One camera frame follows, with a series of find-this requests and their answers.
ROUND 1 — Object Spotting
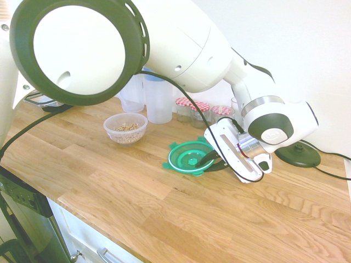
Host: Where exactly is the flat black kitchen scale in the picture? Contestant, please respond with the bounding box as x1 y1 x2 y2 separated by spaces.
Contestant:
41 102 75 113

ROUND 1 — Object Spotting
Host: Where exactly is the white cabinet drawer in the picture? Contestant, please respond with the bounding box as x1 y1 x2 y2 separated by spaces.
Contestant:
48 197 144 263

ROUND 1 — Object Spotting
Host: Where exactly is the black kettle power cord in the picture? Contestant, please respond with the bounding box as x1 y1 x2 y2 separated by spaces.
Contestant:
301 138 351 181

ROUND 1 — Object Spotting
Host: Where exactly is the stainless steel dishwasher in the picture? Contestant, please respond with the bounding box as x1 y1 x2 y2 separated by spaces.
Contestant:
0 165 72 263

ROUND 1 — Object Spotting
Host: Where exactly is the green round container lid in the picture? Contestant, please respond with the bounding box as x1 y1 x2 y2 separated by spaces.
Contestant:
162 136 220 178

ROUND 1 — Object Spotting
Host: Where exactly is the clear pitcher with navy lid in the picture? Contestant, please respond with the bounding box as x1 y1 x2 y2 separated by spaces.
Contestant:
117 73 145 114

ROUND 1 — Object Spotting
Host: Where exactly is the clear bowl with cereal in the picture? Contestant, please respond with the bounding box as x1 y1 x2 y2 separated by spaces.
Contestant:
103 112 149 146

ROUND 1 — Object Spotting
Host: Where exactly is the tall footed glass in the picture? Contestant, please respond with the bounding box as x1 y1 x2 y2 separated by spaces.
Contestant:
230 96 244 122

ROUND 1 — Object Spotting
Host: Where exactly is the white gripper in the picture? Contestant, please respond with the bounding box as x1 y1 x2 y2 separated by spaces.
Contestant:
195 117 265 184

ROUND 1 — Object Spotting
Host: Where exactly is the glass jar red checkered lid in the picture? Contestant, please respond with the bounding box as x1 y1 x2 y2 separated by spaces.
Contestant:
190 101 211 129
175 97 194 123
210 105 235 121

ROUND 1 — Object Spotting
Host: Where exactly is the clear pitcher with blue lid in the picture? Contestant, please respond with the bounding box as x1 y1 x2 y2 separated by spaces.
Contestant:
142 67 174 125

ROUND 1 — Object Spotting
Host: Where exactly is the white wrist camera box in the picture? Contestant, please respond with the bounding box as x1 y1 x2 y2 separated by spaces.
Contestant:
253 152 273 175

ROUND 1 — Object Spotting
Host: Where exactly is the tan window blind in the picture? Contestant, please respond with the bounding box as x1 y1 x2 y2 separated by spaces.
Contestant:
0 0 18 21

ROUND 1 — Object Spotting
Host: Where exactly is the black kettle base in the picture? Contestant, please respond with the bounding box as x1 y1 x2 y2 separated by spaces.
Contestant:
274 139 322 168

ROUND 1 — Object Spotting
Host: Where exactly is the silver drawer handle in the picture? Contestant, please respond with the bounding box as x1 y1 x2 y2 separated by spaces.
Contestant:
96 247 116 263

